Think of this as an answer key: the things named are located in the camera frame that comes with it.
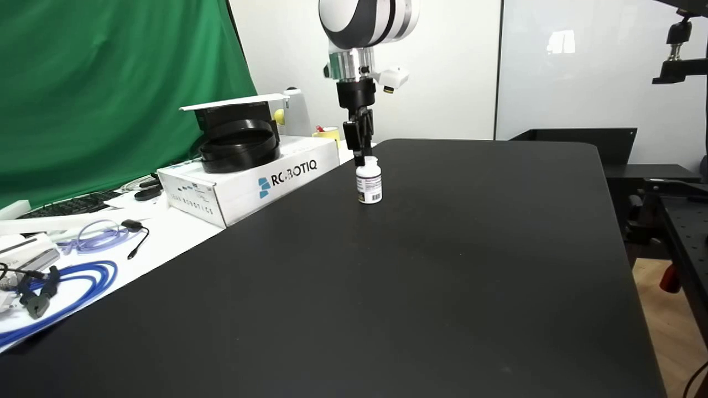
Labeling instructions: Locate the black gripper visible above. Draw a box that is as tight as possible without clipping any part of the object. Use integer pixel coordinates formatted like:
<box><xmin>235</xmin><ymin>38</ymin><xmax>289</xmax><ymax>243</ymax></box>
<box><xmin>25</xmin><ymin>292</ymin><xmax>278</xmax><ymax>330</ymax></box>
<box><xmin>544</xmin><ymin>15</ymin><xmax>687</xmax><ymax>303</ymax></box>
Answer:
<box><xmin>337</xmin><ymin>76</ymin><xmax>376</xmax><ymax>166</ymax></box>

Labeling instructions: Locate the white vial with label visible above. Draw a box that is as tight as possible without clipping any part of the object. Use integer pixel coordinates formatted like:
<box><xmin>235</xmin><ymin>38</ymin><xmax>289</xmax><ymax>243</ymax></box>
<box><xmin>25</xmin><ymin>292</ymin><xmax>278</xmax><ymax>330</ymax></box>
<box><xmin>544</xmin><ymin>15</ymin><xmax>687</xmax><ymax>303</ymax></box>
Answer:
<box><xmin>356</xmin><ymin>155</ymin><xmax>382</xmax><ymax>206</ymax></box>

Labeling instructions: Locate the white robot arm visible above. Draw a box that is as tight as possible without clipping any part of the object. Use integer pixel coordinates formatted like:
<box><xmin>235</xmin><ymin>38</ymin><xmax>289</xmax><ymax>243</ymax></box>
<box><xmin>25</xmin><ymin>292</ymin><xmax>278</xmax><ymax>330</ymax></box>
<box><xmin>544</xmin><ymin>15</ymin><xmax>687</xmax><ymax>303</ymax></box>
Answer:
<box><xmin>319</xmin><ymin>0</ymin><xmax>418</xmax><ymax>166</ymax></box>

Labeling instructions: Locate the white Robotiq cardboard box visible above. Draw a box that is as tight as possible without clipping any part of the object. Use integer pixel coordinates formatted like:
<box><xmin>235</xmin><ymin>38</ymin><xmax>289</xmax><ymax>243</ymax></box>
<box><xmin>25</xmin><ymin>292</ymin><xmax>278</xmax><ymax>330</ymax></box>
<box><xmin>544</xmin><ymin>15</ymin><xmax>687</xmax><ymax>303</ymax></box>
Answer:
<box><xmin>157</xmin><ymin>137</ymin><xmax>340</xmax><ymax>228</ymax></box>

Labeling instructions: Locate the green backdrop cloth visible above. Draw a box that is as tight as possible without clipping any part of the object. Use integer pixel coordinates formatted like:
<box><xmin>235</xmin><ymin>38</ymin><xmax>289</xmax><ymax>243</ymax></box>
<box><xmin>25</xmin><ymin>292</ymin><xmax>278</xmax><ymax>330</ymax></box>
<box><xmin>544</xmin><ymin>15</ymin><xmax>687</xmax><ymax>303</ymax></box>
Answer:
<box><xmin>0</xmin><ymin>0</ymin><xmax>254</xmax><ymax>206</ymax></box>

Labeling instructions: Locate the black keyboard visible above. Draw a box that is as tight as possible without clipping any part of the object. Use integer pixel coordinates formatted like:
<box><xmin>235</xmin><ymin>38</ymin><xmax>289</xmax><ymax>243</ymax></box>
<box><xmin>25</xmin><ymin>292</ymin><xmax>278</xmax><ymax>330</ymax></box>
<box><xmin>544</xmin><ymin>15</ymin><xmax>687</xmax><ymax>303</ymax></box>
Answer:
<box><xmin>27</xmin><ymin>190</ymin><xmax>117</xmax><ymax>218</ymax></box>

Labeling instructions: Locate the black perforated breadboard table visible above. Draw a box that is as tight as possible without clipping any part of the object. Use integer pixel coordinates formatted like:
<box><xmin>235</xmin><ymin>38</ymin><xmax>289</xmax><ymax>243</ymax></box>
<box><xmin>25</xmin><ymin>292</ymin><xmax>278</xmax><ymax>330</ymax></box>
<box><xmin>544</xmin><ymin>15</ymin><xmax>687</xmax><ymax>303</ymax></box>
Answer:
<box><xmin>653</xmin><ymin>181</ymin><xmax>708</xmax><ymax>343</ymax></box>

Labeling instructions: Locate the blue cable coil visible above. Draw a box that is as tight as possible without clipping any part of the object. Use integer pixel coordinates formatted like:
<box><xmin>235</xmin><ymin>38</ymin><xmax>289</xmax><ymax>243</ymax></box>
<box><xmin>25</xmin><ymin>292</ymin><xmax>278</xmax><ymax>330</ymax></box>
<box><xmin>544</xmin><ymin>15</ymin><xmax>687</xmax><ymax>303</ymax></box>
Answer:
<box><xmin>0</xmin><ymin>216</ymin><xmax>142</xmax><ymax>348</ymax></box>

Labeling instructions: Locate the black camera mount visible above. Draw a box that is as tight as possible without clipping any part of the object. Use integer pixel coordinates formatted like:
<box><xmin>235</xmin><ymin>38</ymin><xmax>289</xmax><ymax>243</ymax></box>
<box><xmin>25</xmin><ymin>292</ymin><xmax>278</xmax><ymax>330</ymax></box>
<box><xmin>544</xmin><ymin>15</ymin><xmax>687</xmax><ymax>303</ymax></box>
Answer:
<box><xmin>654</xmin><ymin>0</ymin><xmax>708</xmax><ymax>83</ymax></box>

